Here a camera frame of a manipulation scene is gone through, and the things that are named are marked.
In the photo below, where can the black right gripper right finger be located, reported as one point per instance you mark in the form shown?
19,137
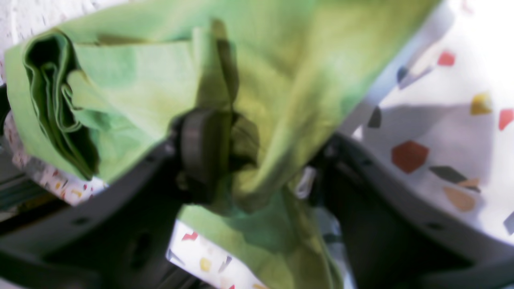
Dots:
394,239

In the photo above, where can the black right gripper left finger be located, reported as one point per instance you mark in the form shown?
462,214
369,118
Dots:
120,238

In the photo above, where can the green t-shirt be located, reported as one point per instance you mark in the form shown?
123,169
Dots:
93,95

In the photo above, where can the terrazzo pattern table cloth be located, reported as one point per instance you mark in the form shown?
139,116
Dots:
438,118

